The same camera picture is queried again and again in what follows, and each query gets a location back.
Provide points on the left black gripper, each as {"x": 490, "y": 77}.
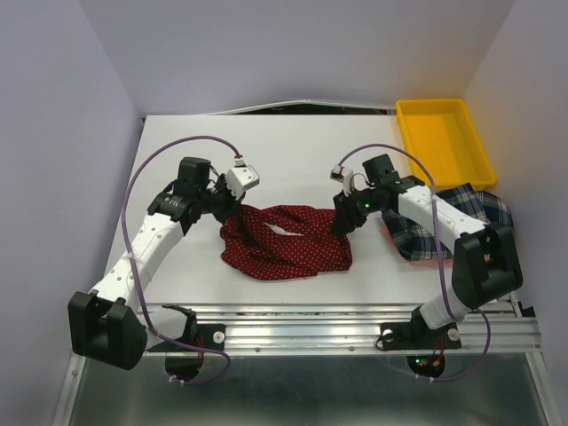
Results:
{"x": 233, "y": 205}

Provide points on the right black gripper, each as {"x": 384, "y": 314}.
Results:
{"x": 345, "y": 218}

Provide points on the red polka dot skirt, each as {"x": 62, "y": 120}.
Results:
{"x": 284, "y": 242}

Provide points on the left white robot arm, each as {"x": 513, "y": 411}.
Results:
{"x": 112, "y": 323}

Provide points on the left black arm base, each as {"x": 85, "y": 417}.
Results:
{"x": 194, "y": 352}

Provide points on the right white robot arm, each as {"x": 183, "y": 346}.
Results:
{"x": 485, "y": 259}

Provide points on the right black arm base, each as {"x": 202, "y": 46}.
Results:
{"x": 428, "y": 346}

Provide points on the plaid skirt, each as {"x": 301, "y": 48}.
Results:
{"x": 415, "y": 243}

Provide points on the pink skirt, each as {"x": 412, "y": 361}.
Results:
{"x": 432, "y": 263}

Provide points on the yellow plastic bin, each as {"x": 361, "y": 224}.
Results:
{"x": 441, "y": 134}

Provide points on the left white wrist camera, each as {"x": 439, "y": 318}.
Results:
{"x": 240, "y": 178}

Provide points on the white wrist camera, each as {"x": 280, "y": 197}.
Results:
{"x": 343, "y": 175}
{"x": 240, "y": 178}

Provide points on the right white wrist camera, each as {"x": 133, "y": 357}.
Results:
{"x": 343, "y": 175}

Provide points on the aluminium rail frame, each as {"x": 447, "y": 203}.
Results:
{"x": 304, "y": 354}

